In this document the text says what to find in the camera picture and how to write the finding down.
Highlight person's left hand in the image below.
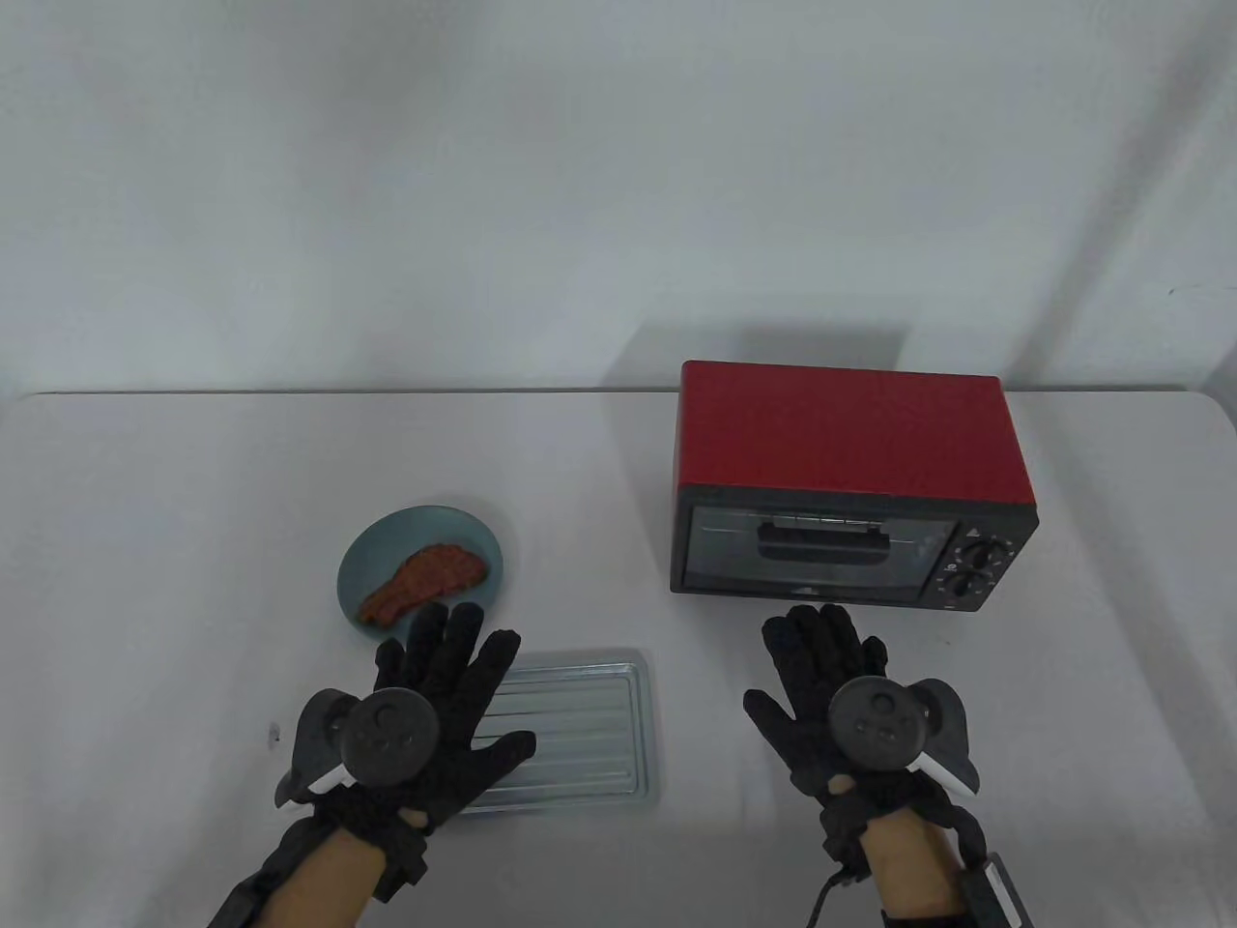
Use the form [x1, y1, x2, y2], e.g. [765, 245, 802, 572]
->
[329, 602, 537, 837]

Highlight person's right hand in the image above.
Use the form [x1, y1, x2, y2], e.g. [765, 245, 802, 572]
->
[742, 604, 958, 842]

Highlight brown steak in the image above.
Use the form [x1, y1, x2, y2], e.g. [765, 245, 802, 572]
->
[358, 544, 489, 627]

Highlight metal baking tray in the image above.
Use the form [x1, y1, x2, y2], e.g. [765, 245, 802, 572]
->
[459, 648, 661, 813]

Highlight teal plate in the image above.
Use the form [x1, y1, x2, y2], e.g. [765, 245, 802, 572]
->
[336, 506, 506, 641]

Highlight red oven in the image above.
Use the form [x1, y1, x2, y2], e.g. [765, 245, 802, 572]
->
[670, 361, 1041, 610]

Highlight person's left forearm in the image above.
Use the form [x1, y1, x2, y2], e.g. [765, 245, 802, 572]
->
[259, 817, 380, 928]

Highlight black hand tracker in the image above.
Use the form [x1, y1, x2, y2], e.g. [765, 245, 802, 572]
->
[829, 677, 979, 798]
[273, 686, 439, 808]

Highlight black wrist sensor module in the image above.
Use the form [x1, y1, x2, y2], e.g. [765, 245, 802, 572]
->
[375, 822, 431, 878]

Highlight black box with white label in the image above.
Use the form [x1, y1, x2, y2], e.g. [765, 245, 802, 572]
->
[960, 841, 1037, 928]

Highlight black cable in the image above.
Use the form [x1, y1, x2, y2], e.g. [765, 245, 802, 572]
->
[805, 855, 863, 928]

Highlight black forearm strap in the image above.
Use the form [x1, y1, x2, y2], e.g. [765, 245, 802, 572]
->
[208, 822, 320, 928]

